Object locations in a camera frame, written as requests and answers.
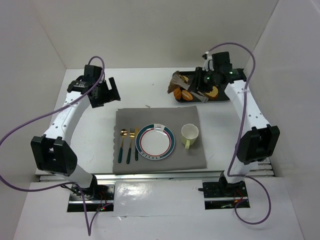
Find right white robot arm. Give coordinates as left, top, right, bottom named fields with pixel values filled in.
left=190, top=51, right=280, bottom=184

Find gold fork green handle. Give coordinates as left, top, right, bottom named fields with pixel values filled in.
left=126, top=128, right=136, bottom=165

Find round toasted bread slice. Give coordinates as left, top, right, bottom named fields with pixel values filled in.
left=180, top=75, right=189, bottom=84

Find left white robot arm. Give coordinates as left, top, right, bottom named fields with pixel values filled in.
left=30, top=64, right=121, bottom=198

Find seeded bread slice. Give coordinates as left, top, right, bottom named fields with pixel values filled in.
left=204, top=86, right=219, bottom=100

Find small orange croissant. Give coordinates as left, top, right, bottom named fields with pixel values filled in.
left=173, top=87, right=182, bottom=100

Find black baking tray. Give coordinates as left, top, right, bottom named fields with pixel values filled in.
left=176, top=71, right=229, bottom=103

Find purple cable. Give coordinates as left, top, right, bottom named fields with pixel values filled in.
left=204, top=42, right=272, bottom=229
left=0, top=56, right=107, bottom=237

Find pale green mug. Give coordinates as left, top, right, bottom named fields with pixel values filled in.
left=181, top=123, right=199, bottom=150

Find white plate with coloured rim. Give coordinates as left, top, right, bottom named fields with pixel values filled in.
left=137, top=123, right=176, bottom=161

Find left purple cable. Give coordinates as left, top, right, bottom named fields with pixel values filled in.
left=0, top=56, right=107, bottom=237

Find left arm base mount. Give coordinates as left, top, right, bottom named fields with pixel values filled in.
left=66, top=183, right=115, bottom=213

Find orange glazed bun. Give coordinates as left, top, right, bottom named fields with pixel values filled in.
left=181, top=90, right=193, bottom=102

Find gold knife green handle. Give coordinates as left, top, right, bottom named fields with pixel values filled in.
left=134, top=127, right=139, bottom=161

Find metal tongs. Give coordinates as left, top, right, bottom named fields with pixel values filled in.
left=171, top=71, right=209, bottom=103

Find grey cloth placemat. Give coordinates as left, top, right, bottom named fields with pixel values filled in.
left=112, top=106, right=207, bottom=174

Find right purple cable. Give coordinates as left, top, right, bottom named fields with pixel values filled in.
left=204, top=42, right=272, bottom=229

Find aluminium rail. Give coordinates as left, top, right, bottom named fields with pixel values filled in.
left=35, top=158, right=275, bottom=182

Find gold spoon green handle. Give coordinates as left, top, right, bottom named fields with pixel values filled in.
left=117, top=129, right=128, bottom=163

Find dark brown bread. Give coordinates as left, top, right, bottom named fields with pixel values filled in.
left=167, top=78, right=181, bottom=94

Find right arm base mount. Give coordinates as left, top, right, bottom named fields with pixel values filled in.
left=198, top=176, right=250, bottom=210

